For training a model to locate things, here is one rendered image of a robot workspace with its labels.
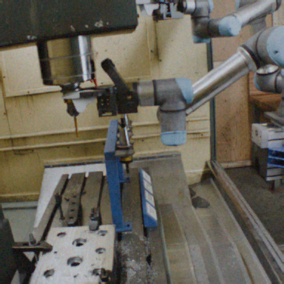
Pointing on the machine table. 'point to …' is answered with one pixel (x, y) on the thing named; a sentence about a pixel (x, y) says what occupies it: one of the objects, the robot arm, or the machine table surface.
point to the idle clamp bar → (74, 210)
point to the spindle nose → (66, 61)
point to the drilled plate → (74, 248)
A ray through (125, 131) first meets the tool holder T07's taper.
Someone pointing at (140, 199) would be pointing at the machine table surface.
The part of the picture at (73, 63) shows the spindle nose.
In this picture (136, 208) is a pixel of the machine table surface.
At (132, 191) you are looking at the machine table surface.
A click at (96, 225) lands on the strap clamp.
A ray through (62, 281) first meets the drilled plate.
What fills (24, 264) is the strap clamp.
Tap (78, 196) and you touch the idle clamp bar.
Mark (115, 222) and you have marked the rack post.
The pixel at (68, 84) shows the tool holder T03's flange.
